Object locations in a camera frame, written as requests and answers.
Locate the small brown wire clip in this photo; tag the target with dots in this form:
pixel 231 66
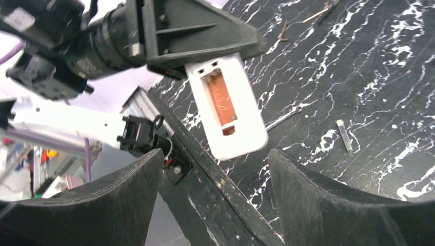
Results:
pixel 281 36

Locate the white remote control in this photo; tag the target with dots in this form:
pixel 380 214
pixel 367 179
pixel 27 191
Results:
pixel 247 133

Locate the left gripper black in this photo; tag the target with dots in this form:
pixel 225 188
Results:
pixel 162 35

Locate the orange battery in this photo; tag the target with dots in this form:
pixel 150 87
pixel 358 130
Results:
pixel 221 99

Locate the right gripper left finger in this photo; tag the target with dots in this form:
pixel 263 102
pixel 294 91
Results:
pixel 115 209

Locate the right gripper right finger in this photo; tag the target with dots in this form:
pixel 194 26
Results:
pixel 317 210

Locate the aluminium frame rail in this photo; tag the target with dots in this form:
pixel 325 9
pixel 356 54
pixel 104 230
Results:
pixel 136 105

